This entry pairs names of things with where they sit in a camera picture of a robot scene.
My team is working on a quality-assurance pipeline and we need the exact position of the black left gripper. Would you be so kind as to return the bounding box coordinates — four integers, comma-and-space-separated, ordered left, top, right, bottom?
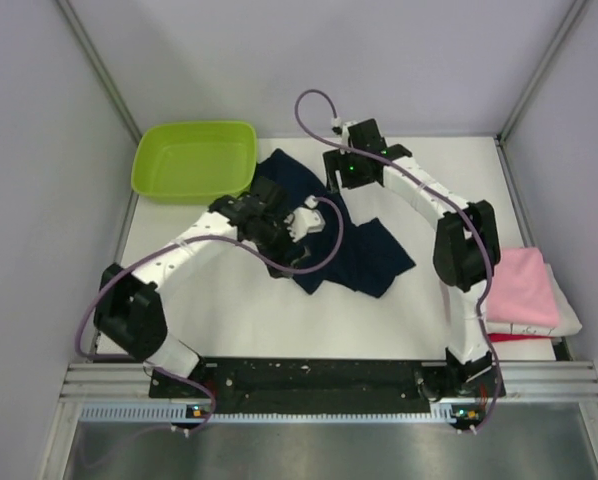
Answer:
248, 208, 309, 278

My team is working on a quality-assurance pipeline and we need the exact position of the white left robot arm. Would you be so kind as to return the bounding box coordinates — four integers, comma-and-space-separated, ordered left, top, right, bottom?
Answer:
94, 179, 324, 397

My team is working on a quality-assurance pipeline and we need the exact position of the lime green plastic basin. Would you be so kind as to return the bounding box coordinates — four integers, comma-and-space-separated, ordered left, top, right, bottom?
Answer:
130, 120, 258, 205

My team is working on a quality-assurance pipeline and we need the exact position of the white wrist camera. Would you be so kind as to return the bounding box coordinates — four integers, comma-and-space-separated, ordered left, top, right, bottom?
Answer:
284, 196, 326, 243
331, 116, 357, 146

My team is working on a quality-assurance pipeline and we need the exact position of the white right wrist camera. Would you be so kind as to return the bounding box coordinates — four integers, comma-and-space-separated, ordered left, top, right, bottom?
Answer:
331, 116, 357, 146

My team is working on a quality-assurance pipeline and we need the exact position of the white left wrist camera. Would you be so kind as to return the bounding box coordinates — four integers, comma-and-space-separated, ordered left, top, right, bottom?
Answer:
284, 196, 326, 243

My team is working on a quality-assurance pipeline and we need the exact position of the pink folded t shirt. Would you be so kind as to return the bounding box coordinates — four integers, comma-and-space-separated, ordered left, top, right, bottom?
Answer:
486, 247, 560, 327

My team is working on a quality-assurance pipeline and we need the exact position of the grey slotted cable duct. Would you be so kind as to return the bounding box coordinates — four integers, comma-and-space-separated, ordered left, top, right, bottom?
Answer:
80, 403, 479, 424

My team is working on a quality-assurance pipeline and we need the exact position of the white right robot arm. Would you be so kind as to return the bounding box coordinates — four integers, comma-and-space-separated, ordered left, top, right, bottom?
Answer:
323, 117, 501, 396

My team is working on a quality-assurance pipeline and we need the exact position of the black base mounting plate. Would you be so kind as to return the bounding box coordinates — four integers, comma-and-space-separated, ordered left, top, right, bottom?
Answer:
148, 356, 505, 414

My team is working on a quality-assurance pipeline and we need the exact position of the red folded t shirt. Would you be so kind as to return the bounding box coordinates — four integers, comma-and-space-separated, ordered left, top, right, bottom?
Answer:
488, 333, 549, 343

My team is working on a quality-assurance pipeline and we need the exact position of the navy blue t shirt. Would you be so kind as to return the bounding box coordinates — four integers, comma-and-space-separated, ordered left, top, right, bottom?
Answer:
255, 149, 415, 298

